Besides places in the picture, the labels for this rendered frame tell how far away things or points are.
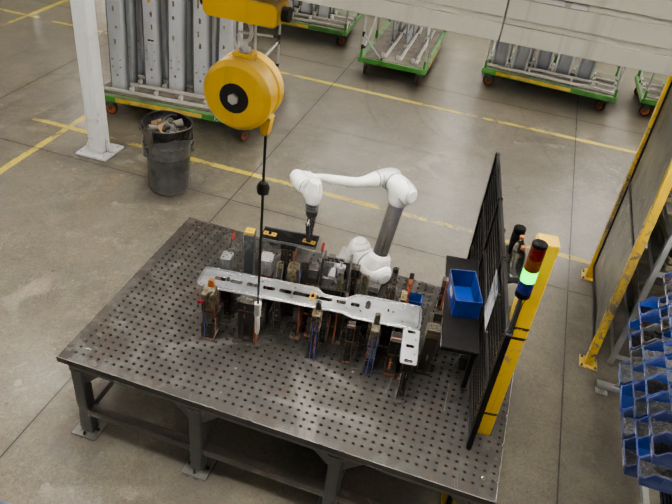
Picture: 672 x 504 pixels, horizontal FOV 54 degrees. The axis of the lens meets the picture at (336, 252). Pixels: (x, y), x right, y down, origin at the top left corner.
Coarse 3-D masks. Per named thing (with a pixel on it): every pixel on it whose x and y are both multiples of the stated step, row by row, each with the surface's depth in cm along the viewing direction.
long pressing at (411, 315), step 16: (208, 272) 412; (224, 272) 414; (240, 272) 415; (224, 288) 402; (240, 288) 403; (256, 288) 405; (288, 288) 408; (304, 288) 410; (304, 304) 398; (336, 304) 401; (384, 304) 405; (400, 304) 407; (368, 320) 393; (384, 320) 394; (400, 320) 395; (416, 320) 396
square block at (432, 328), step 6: (432, 324) 386; (438, 324) 387; (426, 330) 386; (432, 330) 382; (438, 330) 383; (426, 336) 385; (432, 336) 384; (438, 336) 383; (426, 342) 388; (432, 342) 387; (426, 348) 391; (432, 348) 390; (420, 354) 401; (426, 354) 393; (432, 354) 392; (420, 360) 397; (426, 360) 396; (420, 366) 400; (426, 366) 399; (420, 372) 402; (426, 372) 402
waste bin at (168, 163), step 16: (160, 112) 646; (176, 112) 649; (144, 128) 613; (160, 128) 622; (176, 128) 641; (192, 128) 630; (144, 144) 626; (160, 144) 618; (176, 144) 621; (192, 144) 648; (160, 160) 631; (176, 160) 634; (160, 176) 643; (176, 176) 646; (160, 192) 655; (176, 192) 657
